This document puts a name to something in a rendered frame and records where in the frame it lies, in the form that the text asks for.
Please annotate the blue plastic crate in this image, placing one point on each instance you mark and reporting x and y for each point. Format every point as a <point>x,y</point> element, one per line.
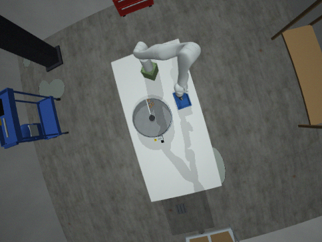
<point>182,103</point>

